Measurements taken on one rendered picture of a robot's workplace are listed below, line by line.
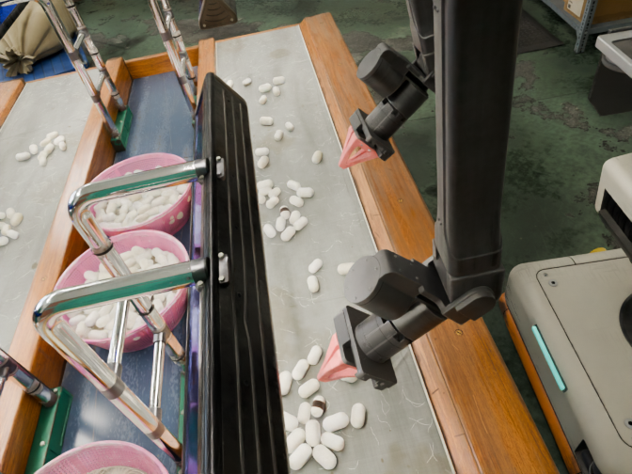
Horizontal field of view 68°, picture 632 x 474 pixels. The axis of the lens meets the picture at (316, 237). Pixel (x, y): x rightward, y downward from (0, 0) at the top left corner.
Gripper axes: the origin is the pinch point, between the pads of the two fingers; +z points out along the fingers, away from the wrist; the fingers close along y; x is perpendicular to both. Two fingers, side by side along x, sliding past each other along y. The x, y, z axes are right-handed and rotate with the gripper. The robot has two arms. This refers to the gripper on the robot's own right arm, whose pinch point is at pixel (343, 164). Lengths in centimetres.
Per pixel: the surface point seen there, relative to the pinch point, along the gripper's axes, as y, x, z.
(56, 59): -259, -55, 150
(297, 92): -51, 5, 10
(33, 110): -76, -51, 71
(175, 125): -59, -16, 42
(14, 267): -4, -40, 61
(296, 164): -18.3, 2.2, 13.6
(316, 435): 45.9, -2.3, 17.6
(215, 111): 16.9, -30.8, -3.7
